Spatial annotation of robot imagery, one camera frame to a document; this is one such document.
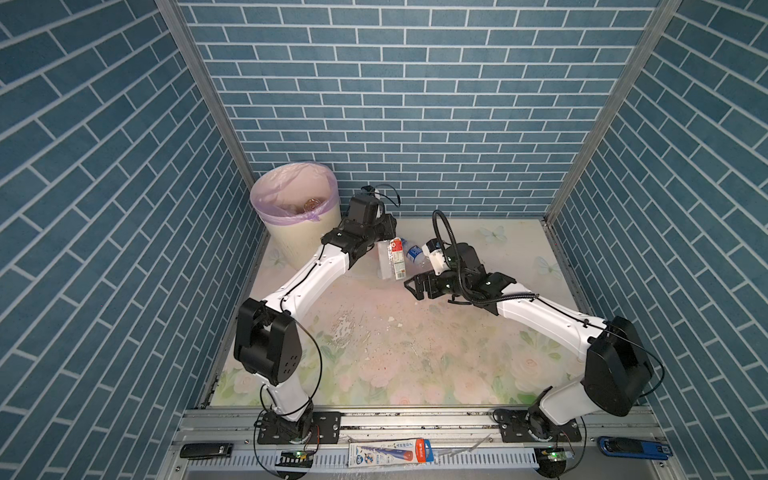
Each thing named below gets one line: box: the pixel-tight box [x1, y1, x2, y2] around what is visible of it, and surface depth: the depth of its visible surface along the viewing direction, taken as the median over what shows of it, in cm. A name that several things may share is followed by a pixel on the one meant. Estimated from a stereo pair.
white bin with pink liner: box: [250, 161, 342, 271], surface depth 97 cm
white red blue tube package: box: [347, 438, 435, 468], surface depth 71 cm
